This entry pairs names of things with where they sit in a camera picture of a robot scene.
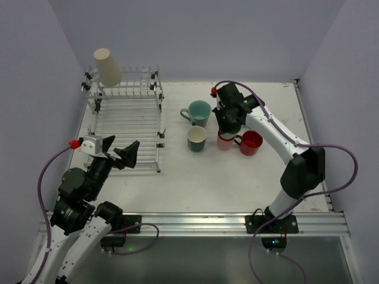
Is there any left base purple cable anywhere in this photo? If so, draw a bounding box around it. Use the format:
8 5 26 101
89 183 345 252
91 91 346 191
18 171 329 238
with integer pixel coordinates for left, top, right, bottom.
102 223 159 256

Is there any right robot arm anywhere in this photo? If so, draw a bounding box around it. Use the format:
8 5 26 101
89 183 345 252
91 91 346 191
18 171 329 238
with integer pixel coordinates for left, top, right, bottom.
211 80 325 231

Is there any light green tumbler cup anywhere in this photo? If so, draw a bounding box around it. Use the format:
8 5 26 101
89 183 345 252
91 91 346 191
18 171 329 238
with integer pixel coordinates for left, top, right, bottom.
218 133 236 141

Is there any red mug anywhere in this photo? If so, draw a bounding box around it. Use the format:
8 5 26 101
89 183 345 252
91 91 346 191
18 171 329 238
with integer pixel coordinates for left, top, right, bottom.
234 130 264 156

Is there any pink tumbler cup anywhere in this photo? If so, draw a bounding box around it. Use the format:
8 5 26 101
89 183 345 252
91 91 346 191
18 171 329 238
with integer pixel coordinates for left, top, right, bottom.
217 136 234 151

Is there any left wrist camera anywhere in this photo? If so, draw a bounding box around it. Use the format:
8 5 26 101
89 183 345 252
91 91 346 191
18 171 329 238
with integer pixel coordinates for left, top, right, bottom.
79 135 106 157

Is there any beige tumbler cup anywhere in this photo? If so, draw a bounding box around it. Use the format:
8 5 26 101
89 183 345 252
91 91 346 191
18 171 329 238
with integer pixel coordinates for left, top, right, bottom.
94 48 122 87

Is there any sage green mug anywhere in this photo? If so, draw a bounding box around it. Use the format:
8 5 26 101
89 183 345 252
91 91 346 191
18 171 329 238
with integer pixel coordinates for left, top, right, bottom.
180 100 212 128

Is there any dark green mug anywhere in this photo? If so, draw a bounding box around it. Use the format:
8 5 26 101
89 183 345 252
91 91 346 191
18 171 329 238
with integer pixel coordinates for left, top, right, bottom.
187 125 207 153

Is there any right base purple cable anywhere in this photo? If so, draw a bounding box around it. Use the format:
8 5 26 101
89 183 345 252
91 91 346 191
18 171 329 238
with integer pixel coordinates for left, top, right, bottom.
248 218 306 284

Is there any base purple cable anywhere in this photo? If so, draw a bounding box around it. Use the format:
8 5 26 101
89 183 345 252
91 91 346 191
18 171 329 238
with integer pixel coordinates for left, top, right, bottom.
248 218 306 284
102 223 159 256

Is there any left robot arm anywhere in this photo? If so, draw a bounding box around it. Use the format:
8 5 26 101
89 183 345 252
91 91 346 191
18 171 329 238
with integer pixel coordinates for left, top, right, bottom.
23 135 140 283

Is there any metal dish rack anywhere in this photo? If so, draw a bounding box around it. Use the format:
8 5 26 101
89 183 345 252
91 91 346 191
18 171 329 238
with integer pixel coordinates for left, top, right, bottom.
81 66 165 172

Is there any aluminium rail frame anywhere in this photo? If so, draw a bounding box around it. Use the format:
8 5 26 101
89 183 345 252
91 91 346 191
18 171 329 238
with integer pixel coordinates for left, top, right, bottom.
29 79 356 284

